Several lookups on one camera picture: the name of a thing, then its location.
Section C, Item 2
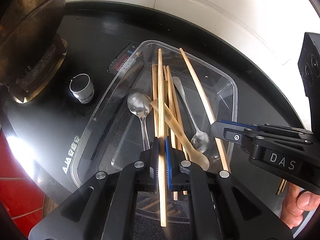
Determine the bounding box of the silver metal spoon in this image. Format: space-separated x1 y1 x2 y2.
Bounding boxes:
127 89 152 151
172 76 209 153

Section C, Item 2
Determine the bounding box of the beige plastic spoon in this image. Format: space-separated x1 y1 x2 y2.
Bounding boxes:
163 104 209 171

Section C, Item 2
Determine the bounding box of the wooden chopstick bundle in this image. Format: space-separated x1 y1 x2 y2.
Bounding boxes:
276 179 287 195

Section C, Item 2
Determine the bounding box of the person's right hand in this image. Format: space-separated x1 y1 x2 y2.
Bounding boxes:
280 183 320 229

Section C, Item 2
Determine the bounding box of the clear plastic tray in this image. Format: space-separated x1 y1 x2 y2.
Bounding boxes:
71 40 238 224

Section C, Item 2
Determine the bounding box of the silver stove knob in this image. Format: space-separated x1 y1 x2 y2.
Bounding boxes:
69 73 94 104

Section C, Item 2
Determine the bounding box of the gas stove burner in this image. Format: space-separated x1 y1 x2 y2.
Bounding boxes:
8 34 68 104

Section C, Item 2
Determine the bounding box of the black camera module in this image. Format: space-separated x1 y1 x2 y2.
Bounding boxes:
298 32 320 137

